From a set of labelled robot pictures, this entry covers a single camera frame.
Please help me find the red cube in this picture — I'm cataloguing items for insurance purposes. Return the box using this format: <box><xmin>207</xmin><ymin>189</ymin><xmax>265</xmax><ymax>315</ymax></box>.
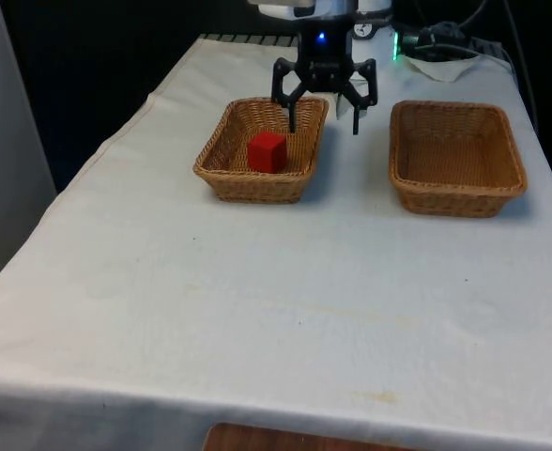
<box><xmin>246</xmin><ymin>132</ymin><xmax>289</xmax><ymax>173</ymax></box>

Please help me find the wicker basket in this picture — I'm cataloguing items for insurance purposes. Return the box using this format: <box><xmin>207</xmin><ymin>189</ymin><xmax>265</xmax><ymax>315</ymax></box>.
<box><xmin>388</xmin><ymin>99</ymin><xmax>529</xmax><ymax>219</ymax></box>
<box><xmin>192</xmin><ymin>96</ymin><xmax>330</xmax><ymax>205</ymax></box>

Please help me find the pale grey locker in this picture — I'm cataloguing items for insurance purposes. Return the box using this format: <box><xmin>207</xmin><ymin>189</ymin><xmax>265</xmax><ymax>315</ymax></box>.
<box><xmin>0</xmin><ymin>0</ymin><xmax>57</xmax><ymax>302</ymax></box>

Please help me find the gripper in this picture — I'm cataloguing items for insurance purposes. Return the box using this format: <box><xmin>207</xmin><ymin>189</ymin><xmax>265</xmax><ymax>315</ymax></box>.
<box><xmin>270</xmin><ymin>20</ymin><xmax>379</xmax><ymax>136</ymax></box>

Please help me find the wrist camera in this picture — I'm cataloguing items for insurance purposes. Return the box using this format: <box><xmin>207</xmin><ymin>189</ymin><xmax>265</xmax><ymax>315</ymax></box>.
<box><xmin>247</xmin><ymin>0</ymin><xmax>317</xmax><ymax>22</ymax></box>

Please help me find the black cable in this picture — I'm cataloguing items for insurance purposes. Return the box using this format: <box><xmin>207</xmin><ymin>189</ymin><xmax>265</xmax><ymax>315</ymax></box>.
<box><xmin>504</xmin><ymin>0</ymin><xmax>539</xmax><ymax>135</ymax></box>
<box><xmin>423</xmin><ymin>0</ymin><xmax>491</xmax><ymax>34</ymax></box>

